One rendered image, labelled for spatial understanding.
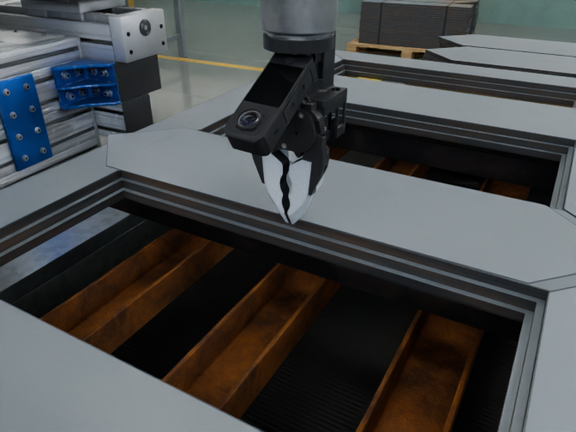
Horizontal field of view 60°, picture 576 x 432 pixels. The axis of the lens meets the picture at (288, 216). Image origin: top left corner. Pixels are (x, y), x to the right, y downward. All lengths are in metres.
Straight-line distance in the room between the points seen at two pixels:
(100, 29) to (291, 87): 0.73
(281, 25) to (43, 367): 0.36
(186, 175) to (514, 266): 0.43
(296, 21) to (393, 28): 4.70
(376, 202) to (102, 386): 0.38
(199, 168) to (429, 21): 4.48
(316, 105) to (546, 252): 0.29
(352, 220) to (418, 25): 4.58
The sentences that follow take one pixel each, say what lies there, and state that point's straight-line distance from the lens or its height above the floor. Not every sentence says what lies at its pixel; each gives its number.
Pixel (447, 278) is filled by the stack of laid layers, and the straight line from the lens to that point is 0.55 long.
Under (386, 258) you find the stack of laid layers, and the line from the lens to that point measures 0.56.
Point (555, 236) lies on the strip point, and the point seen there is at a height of 0.85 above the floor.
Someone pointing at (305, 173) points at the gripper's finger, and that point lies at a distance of 0.54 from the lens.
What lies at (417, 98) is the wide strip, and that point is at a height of 0.85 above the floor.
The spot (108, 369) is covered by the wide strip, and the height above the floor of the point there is 0.85.
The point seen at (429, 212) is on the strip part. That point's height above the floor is 0.85.
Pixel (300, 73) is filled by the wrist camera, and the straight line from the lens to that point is 0.50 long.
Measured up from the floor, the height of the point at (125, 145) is 0.85.
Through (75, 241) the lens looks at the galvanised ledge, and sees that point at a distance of 0.94.
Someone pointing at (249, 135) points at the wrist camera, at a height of 0.99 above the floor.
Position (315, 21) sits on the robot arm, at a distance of 0.50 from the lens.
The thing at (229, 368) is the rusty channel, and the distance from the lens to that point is 0.65.
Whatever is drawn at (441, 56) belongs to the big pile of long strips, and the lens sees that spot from 1.46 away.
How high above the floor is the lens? 1.15
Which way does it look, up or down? 30 degrees down
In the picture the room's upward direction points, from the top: straight up
